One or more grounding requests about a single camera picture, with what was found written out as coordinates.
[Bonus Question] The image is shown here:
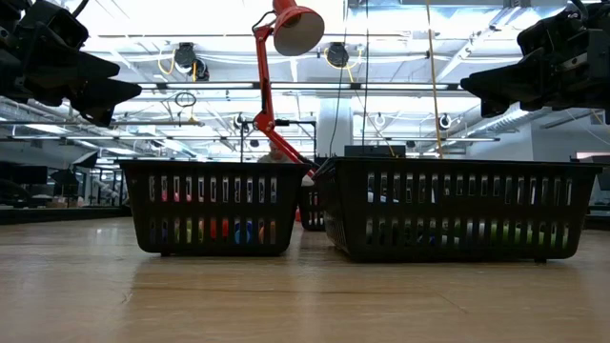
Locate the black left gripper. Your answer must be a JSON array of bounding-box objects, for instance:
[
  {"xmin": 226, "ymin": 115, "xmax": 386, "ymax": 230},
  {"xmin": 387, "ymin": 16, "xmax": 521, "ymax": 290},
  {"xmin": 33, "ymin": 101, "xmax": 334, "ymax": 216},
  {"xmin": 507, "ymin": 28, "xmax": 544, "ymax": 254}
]
[{"xmin": 0, "ymin": 0, "xmax": 143, "ymax": 128}]

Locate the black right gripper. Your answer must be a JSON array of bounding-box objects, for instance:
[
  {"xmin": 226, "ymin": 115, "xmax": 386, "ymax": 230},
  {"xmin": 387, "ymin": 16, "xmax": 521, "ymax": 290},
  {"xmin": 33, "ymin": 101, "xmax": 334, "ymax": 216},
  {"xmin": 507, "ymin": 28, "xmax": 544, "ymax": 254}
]
[{"xmin": 459, "ymin": 0, "xmax": 610, "ymax": 118}]

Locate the light green highlighter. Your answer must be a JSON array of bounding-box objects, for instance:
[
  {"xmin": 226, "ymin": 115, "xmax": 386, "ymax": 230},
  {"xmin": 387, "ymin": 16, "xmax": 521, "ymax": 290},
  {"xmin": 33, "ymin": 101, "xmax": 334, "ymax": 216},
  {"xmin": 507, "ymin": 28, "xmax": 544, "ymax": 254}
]
[{"xmin": 172, "ymin": 217, "xmax": 206, "ymax": 244}]

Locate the black slotted plastic basket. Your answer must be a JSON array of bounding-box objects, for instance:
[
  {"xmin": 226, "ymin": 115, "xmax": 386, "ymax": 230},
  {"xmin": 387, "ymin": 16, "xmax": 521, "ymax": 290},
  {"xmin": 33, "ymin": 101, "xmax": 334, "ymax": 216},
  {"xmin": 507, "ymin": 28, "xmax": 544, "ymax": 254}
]
[
  {"xmin": 118, "ymin": 159, "xmax": 312, "ymax": 257},
  {"xmin": 297, "ymin": 183, "xmax": 328, "ymax": 233},
  {"xmin": 312, "ymin": 156, "xmax": 605, "ymax": 264}
]

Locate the blue highlighter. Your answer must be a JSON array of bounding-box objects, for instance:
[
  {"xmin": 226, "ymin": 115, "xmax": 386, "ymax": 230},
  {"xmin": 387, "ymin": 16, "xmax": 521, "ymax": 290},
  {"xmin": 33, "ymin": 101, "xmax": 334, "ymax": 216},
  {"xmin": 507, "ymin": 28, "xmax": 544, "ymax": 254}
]
[{"xmin": 232, "ymin": 219, "xmax": 254, "ymax": 246}]

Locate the dark desk furniture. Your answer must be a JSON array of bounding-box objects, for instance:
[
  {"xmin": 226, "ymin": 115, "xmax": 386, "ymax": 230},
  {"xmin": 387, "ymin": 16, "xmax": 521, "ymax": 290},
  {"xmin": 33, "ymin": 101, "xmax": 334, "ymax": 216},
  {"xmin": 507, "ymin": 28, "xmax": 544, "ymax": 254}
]
[{"xmin": 0, "ymin": 151, "xmax": 126, "ymax": 211}]

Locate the black box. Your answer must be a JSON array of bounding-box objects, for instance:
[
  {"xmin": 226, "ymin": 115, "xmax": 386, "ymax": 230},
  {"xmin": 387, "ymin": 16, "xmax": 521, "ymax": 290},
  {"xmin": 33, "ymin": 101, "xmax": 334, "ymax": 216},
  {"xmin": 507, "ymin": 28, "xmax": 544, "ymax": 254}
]
[{"xmin": 343, "ymin": 144, "xmax": 407, "ymax": 159}]

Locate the black desk partition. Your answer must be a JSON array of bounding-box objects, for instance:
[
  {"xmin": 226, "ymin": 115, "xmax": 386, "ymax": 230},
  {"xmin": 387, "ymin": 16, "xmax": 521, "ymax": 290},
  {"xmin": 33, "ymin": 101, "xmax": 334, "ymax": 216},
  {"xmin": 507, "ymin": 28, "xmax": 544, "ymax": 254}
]
[{"xmin": 569, "ymin": 154, "xmax": 610, "ymax": 215}]

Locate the person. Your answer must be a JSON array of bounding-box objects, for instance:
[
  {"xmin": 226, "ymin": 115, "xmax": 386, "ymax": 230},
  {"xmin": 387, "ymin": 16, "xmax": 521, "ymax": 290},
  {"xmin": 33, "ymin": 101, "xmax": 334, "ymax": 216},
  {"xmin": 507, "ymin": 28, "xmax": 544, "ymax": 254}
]
[{"xmin": 256, "ymin": 140, "xmax": 295, "ymax": 164}]

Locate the long ceiling light bar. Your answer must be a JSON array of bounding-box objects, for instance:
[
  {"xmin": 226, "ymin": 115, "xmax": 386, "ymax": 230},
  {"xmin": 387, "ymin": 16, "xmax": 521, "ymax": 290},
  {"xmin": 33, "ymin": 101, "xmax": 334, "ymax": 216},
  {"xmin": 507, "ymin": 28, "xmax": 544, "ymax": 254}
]
[{"xmin": 137, "ymin": 81, "xmax": 466, "ymax": 92}]

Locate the red desk lamp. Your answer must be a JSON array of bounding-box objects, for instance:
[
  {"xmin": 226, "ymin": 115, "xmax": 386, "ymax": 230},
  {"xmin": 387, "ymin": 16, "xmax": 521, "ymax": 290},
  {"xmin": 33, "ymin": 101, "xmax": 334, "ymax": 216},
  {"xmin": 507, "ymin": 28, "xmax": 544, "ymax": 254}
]
[{"xmin": 251, "ymin": 0, "xmax": 326, "ymax": 224}]

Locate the silver ventilation duct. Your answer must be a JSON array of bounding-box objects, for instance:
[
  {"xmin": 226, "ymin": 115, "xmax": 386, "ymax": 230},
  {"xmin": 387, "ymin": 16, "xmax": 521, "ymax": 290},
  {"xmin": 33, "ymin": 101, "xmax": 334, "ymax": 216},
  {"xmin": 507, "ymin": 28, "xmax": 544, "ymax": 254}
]
[{"xmin": 469, "ymin": 102, "xmax": 610, "ymax": 139}]

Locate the yellow hanging rope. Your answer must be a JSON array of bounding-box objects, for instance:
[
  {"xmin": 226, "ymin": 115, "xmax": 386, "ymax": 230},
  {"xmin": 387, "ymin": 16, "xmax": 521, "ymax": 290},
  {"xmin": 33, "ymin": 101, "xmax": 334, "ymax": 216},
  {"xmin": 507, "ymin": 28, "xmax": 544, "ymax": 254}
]
[{"xmin": 425, "ymin": 0, "xmax": 444, "ymax": 159}]

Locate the black ceiling cable reel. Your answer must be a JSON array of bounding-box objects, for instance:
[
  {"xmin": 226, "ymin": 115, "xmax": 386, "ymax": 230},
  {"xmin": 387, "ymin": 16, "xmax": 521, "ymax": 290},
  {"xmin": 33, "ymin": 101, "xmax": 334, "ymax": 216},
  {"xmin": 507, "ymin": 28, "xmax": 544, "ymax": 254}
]
[
  {"xmin": 325, "ymin": 41, "xmax": 351, "ymax": 69},
  {"xmin": 172, "ymin": 41, "xmax": 211, "ymax": 82}
]

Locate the black hanging cable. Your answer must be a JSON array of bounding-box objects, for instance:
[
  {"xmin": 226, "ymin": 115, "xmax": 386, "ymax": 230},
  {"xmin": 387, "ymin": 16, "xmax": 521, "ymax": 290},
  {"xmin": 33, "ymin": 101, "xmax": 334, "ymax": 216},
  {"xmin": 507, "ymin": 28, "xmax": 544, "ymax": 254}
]
[
  {"xmin": 360, "ymin": 0, "xmax": 371, "ymax": 147},
  {"xmin": 328, "ymin": 0, "xmax": 348, "ymax": 158}
]

